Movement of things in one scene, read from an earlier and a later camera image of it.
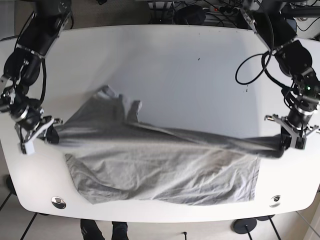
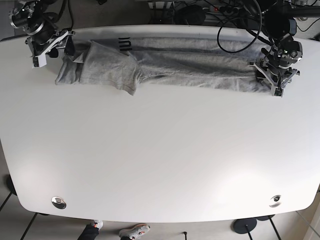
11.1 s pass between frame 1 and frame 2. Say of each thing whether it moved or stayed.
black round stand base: stayed
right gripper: moved
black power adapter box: stayed
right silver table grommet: stayed
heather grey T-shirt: moved
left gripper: moved
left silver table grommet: stayed
